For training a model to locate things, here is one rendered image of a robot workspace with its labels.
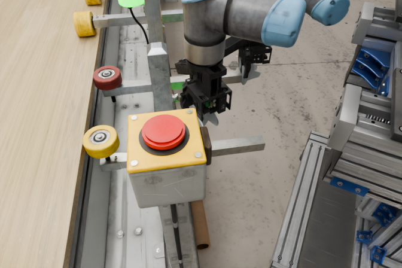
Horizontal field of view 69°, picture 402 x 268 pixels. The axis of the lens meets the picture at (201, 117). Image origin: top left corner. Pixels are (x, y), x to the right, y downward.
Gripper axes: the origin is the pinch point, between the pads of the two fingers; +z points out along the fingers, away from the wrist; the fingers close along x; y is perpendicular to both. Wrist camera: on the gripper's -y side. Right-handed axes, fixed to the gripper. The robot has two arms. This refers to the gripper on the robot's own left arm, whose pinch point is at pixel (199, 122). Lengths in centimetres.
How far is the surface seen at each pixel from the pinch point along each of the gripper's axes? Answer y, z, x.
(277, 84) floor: -83, 92, 115
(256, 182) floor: -20, 92, 48
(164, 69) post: 2.8, -20.5, -8.6
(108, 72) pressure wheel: -32.1, 1.2, -13.0
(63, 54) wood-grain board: -49, 2, -23
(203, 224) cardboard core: -11, 84, 8
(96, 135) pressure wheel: -8.5, 0.6, -22.8
